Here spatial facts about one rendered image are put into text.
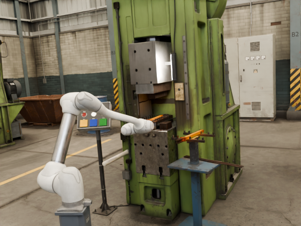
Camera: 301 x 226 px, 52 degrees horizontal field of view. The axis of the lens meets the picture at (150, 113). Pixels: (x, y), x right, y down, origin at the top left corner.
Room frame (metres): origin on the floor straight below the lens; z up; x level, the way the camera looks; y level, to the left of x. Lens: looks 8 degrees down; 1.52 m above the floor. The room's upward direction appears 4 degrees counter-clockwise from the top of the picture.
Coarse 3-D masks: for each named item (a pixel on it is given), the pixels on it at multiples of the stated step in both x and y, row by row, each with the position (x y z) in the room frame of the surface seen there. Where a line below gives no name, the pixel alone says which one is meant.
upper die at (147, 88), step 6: (138, 84) 3.09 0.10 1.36; (144, 84) 3.05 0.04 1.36; (150, 84) 3.02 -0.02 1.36; (156, 84) 3.07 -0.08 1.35; (162, 84) 3.19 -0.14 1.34; (168, 84) 3.33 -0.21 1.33; (138, 90) 3.09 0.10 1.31; (144, 90) 3.06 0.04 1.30; (150, 90) 3.02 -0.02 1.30; (156, 90) 3.07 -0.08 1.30; (162, 90) 3.18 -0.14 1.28
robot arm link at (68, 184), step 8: (64, 168) 2.08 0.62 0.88; (72, 168) 2.08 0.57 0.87; (56, 176) 2.09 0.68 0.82; (64, 176) 2.01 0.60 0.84; (72, 176) 2.01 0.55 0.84; (80, 176) 2.06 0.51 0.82; (56, 184) 2.04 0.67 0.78; (64, 184) 2.00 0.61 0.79; (72, 184) 2.00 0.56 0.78; (80, 184) 2.04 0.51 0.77; (56, 192) 2.05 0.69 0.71; (64, 192) 2.00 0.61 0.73; (72, 192) 1.99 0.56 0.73; (80, 192) 2.03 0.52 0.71; (64, 200) 2.01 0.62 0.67; (72, 200) 2.00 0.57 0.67
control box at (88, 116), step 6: (102, 102) 3.22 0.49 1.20; (108, 102) 3.22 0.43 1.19; (108, 108) 3.18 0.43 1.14; (90, 114) 3.17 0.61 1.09; (96, 114) 3.16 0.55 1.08; (78, 120) 3.14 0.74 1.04; (108, 120) 3.12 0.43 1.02; (78, 126) 3.11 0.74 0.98; (90, 126) 3.10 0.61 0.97; (96, 126) 3.09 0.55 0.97; (102, 126) 3.09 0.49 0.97; (108, 126) 3.09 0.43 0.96
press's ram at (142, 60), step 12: (132, 48) 3.10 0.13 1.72; (144, 48) 3.04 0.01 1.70; (156, 48) 3.01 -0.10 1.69; (168, 48) 3.25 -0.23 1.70; (132, 60) 3.11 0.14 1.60; (144, 60) 3.05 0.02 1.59; (156, 60) 2.99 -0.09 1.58; (168, 60) 3.24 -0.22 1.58; (132, 72) 3.11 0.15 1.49; (144, 72) 3.05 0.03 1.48; (156, 72) 2.99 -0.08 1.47; (168, 72) 3.22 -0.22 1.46; (132, 84) 3.12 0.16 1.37
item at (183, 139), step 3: (195, 132) 2.71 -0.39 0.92; (198, 132) 2.72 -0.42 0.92; (189, 135) 2.60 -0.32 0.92; (192, 135) 2.63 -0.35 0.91; (195, 135) 2.68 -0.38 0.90; (180, 138) 2.51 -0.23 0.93; (183, 138) 2.51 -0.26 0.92; (186, 138) 2.55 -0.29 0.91; (177, 141) 2.46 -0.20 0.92; (180, 141) 2.49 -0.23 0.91; (183, 141) 2.51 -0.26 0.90
